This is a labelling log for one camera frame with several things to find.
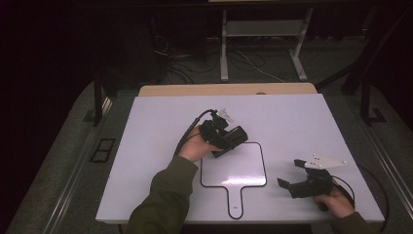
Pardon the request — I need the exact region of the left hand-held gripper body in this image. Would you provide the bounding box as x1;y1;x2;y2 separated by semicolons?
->
198;108;235;154

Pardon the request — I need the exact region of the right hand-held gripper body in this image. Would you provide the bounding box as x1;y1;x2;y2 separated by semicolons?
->
289;153;348;200

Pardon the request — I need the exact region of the black whiteboard eraser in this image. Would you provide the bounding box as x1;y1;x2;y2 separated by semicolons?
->
223;126;249;151

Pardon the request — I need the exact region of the white whiteboard with handle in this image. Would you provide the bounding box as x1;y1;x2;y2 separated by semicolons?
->
199;141;268;221

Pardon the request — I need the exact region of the person's left hand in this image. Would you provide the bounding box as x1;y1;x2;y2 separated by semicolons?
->
177;126;223;164

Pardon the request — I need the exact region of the person's right hand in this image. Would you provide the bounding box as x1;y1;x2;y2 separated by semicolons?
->
313;186;357;219

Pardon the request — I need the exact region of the wooden table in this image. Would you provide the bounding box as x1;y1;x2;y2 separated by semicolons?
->
138;82;319;98

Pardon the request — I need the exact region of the black upright stand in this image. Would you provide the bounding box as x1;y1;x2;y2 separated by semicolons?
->
359;73;388;127
82;68;113;128

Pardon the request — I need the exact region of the grey metal stand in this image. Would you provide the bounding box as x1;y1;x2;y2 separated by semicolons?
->
219;7;315;83

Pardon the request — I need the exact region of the black slanted stand leg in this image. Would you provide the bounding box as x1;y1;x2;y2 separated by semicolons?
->
314;9;413;96

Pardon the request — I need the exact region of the left hand-held gripper cable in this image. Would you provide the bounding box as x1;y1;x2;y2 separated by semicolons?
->
173;108;217;157

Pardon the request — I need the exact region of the hand-held gripper cable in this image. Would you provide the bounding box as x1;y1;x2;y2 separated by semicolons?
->
330;164;391;232
173;108;217;157

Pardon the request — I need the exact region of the right hand-held gripper cable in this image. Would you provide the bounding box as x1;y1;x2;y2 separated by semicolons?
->
330;164;391;232

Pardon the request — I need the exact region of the white floor cable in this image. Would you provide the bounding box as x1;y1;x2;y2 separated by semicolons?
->
233;48;287;84

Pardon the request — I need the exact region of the black floor cable bundle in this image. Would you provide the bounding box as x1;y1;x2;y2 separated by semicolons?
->
151;32;226;86

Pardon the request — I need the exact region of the black floor frame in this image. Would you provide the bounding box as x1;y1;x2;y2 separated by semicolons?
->
89;137;117;164

